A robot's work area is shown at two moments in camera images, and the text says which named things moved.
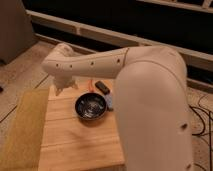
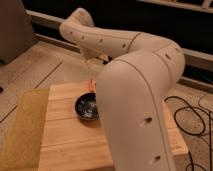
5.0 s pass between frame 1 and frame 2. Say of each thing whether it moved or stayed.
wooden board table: stayed
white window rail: stayed
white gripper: moved
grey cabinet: stayed
